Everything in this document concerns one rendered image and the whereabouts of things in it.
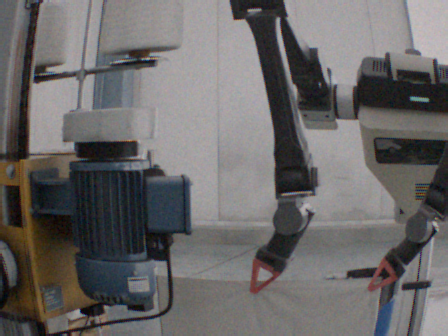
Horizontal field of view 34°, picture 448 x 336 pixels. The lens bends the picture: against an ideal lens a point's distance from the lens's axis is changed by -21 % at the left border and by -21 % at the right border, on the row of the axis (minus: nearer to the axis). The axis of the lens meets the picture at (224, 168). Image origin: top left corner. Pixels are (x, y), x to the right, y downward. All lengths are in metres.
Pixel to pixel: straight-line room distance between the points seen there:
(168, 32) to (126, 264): 0.43
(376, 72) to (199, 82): 8.33
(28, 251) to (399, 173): 1.04
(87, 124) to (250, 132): 8.72
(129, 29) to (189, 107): 8.79
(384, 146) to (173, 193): 0.73
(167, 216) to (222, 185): 8.78
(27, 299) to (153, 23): 0.58
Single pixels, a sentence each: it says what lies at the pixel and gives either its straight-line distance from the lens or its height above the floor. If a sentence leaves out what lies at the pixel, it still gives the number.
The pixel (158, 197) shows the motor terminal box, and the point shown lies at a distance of 1.41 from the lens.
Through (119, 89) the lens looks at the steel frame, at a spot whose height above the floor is 1.81.
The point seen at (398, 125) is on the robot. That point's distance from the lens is 1.98.
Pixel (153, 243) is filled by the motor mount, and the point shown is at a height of 1.19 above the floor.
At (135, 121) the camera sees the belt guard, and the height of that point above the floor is 1.39.
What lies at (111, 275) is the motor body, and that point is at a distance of 1.40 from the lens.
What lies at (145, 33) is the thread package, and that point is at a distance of 1.51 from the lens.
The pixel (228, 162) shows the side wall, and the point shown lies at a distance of 10.15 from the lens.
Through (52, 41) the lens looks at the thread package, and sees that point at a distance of 1.66.
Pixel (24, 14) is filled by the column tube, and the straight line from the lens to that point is 1.48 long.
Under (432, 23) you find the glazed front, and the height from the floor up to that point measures 2.80.
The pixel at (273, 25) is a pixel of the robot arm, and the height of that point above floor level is 1.58.
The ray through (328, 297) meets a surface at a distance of 1.69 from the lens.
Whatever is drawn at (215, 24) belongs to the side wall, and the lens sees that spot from 10.25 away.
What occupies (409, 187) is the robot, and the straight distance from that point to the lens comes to 2.09.
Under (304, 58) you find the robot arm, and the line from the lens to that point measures 1.84.
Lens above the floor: 1.39
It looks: 3 degrees down
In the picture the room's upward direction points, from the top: straight up
